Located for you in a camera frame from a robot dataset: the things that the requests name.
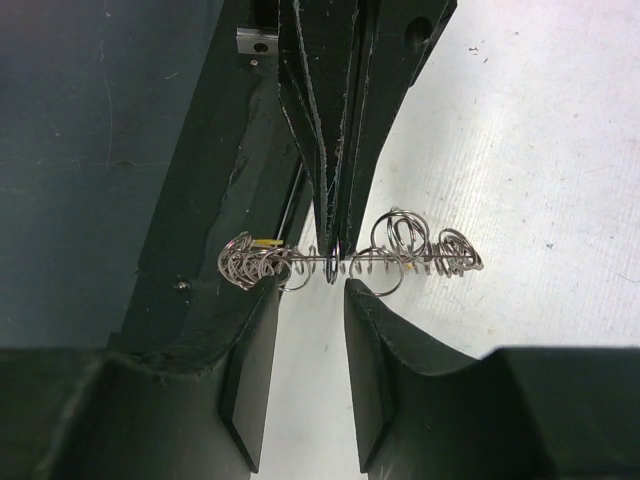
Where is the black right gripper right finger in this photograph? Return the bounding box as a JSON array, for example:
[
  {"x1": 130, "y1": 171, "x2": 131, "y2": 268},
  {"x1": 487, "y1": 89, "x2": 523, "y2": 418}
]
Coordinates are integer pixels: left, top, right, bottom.
[{"x1": 344, "y1": 280, "x2": 639, "y2": 479}]

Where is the metal disc with key rings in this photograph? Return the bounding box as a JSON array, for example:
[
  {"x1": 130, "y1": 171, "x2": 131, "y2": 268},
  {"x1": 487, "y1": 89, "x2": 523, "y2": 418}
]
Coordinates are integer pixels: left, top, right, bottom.
[{"x1": 217, "y1": 206, "x2": 484, "y2": 297}]

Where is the key with yellow tag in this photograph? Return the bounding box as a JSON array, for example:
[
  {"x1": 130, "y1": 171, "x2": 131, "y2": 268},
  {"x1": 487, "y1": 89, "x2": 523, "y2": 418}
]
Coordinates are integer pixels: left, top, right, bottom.
[{"x1": 253, "y1": 239, "x2": 283, "y2": 248}]

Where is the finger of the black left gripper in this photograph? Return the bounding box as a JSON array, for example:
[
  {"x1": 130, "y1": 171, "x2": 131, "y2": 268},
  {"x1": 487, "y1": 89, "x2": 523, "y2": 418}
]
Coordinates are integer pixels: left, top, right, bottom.
[
  {"x1": 337, "y1": 1, "x2": 457, "y2": 253},
  {"x1": 278, "y1": 1, "x2": 360, "y2": 250}
]

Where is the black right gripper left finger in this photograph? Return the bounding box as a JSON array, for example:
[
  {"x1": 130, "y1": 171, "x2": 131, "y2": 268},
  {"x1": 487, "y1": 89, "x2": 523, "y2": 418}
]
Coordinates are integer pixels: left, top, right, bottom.
[{"x1": 1, "y1": 278, "x2": 280, "y2": 479}]

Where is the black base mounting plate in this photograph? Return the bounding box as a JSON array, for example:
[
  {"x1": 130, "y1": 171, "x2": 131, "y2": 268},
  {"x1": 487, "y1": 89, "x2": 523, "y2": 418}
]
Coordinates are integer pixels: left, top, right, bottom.
[{"x1": 108, "y1": 1, "x2": 311, "y2": 357}]

